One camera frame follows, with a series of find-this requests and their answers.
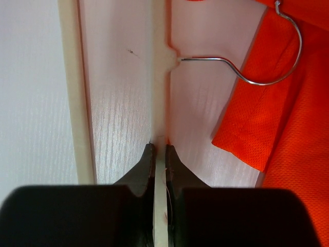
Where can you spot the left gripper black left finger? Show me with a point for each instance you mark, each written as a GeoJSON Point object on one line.
{"type": "Point", "coordinates": [120, 214]}

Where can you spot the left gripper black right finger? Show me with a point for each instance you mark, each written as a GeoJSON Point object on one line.
{"type": "Point", "coordinates": [200, 215]}

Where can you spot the orange shorts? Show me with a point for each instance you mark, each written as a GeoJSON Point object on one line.
{"type": "Point", "coordinates": [277, 118]}

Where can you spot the white plastic hanger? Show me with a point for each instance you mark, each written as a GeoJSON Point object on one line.
{"type": "Point", "coordinates": [163, 59]}

